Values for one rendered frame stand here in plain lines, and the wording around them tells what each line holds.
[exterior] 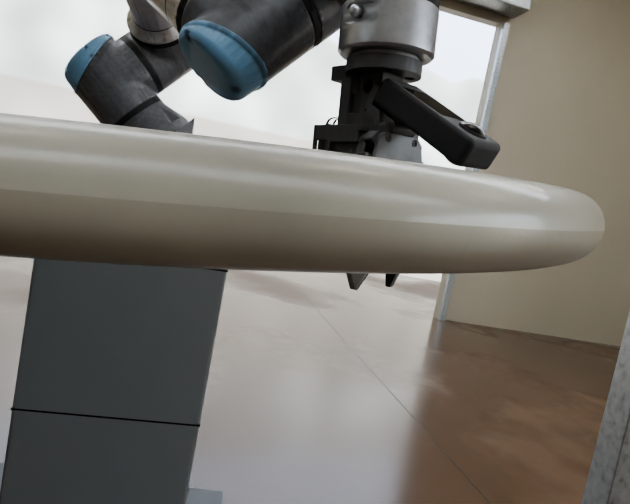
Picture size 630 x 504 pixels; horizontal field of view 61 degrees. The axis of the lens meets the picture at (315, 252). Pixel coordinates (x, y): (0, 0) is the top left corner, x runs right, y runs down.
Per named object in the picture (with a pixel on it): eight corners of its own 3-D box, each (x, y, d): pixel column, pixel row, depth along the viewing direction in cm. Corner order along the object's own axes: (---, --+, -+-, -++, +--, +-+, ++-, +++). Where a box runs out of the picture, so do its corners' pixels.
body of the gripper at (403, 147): (357, 190, 58) (369, 75, 57) (424, 196, 52) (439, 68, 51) (306, 185, 53) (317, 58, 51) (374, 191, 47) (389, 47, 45)
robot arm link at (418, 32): (458, 17, 50) (395, -18, 43) (451, 71, 51) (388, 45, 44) (382, 31, 56) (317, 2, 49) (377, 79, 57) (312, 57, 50)
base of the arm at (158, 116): (130, 173, 140) (104, 142, 138) (188, 130, 144) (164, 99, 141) (127, 168, 122) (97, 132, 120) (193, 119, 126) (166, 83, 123)
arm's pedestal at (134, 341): (24, 479, 161) (65, 199, 153) (192, 490, 173) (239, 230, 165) (-52, 609, 113) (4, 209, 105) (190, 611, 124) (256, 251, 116)
